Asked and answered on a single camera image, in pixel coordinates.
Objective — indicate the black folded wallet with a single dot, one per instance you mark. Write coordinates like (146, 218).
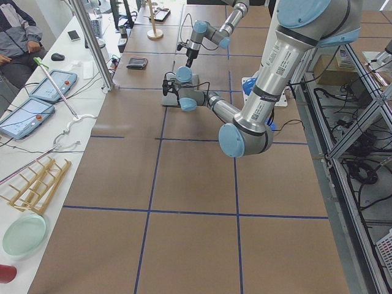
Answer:
(137, 63)

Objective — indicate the black tray with items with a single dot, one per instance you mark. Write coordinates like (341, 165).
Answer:
(161, 15)

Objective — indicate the wooden dish rack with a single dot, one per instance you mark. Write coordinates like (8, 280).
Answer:
(35, 186)

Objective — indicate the aluminium frame rack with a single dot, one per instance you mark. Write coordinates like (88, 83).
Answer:
(351, 126)

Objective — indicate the seated person grey jacket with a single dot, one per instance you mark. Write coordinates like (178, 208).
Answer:
(20, 44)

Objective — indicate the light green plate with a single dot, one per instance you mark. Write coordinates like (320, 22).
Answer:
(24, 235)

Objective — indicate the grey laptop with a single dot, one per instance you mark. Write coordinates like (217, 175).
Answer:
(188, 98)

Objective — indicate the near blue teach pendant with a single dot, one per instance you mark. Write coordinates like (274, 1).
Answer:
(26, 118)

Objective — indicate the computer keyboard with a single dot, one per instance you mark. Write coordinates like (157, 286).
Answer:
(96, 26)

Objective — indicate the black computer mouse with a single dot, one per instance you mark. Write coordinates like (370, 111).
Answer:
(57, 57)

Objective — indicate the white plastic basket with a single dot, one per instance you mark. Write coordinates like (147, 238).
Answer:
(383, 246)

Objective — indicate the red cup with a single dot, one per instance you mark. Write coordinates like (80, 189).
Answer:
(7, 273)

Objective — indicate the aluminium frame post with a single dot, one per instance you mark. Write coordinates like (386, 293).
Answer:
(92, 42)

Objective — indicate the white smartphone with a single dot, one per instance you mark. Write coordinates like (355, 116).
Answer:
(73, 35)

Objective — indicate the cardboard box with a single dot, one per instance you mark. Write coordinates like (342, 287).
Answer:
(333, 75)

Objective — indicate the wooden mug tree stand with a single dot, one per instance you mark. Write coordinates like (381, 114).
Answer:
(154, 33)

